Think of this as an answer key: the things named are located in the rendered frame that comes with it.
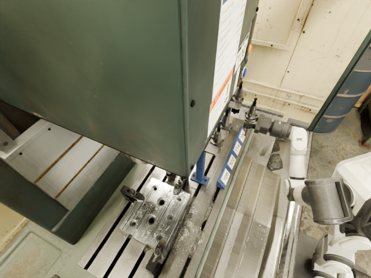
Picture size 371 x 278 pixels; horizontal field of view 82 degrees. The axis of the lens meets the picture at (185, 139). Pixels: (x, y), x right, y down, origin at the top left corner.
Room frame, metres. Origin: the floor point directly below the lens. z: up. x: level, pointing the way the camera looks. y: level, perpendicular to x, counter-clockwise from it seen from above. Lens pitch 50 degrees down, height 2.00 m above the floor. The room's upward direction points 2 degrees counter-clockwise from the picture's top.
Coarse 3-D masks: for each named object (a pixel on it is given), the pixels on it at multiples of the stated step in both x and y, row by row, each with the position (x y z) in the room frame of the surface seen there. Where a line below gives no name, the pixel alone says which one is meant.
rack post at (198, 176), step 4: (204, 152) 0.58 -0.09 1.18; (200, 156) 0.59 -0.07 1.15; (204, 156) 0.59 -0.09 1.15; (200, 160) 0.59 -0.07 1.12; (204, 160) 0.59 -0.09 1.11; (196, 164) 0.60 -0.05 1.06; (200, 164) 0.59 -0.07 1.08; (204, 164) 0.60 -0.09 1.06; (196, 168) 0.60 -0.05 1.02; (200, 168) 0.59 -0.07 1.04; (196, 172) 0.60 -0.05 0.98; (200, 172) 0.59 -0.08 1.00; (192, 176) 0.62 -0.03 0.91; (196, 176) 0.60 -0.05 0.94; (200, 176) 0.59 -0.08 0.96; (204, 176) 0.61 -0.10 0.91; (196, 180) 0.59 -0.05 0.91; (200, 180) 0.58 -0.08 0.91; (204, 180) 0.59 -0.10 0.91; (204, 184) 0.56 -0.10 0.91
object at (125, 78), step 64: (0, 0) 0.37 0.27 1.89; (64, 0) 0.31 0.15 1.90; (128, 0) 0.26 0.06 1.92; (192, 0) 0.25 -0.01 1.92; (256, 0) 0.58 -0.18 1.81; (0, 64) 0.44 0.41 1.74; (64, 64) 0.34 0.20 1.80; (128, 64) 0.27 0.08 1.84; (192, 64) 0.25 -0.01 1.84; (64, 128) 0.41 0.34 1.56; (128, 128) 0.29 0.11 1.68; (192, 128) 0.25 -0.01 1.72
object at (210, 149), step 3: (207, 144) 0.61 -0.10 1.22; (210, 144) 0.61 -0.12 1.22; (207, 147) 0.59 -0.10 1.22; (210, 147) 0.59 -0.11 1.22; (213, 147) 0.59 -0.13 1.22; (216, 147) 0.59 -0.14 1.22; (219, 147) 0.59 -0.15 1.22; (204, 150) 0.57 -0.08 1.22; (207, 150) 0.57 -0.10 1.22; (210, 150) 0.57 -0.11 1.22; (213, 150) 0.57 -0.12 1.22; (216, 150) 0.57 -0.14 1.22; (219, 150) 0.57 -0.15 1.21; (210, 153) 0.56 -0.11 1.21; (213, 153) 0.55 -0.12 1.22; (216, 153) 0.55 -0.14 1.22; (219, 153) 0.56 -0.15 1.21
